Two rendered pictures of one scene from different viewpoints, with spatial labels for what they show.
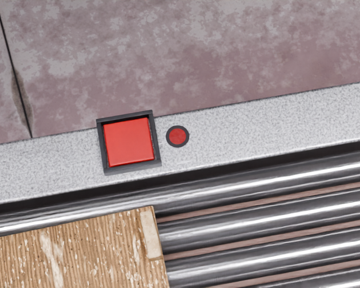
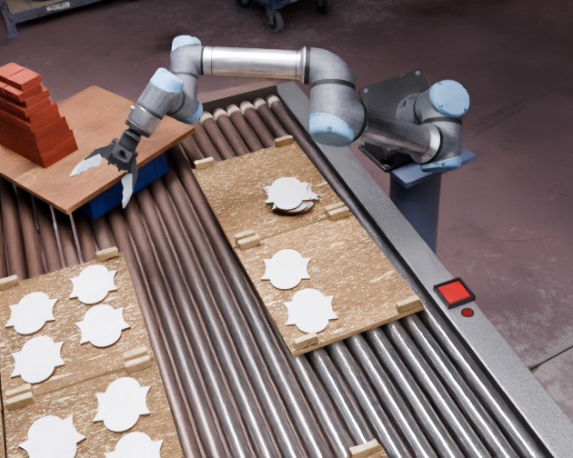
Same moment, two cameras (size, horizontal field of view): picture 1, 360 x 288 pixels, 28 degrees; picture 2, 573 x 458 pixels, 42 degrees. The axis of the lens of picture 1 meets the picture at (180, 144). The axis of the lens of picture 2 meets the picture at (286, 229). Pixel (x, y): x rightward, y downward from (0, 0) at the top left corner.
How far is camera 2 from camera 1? 127 cm
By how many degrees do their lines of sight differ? 50
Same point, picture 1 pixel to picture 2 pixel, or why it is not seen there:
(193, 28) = not seen: outside the picture
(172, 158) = (454, 313)
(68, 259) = (385, 282)
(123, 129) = (459, 288)
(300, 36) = not seen: outside the picture
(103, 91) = not seen: hidden behind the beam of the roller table
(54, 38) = not seen: outside the picture
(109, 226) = (407, 292)
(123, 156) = (445, 291)
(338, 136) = (502, 381)
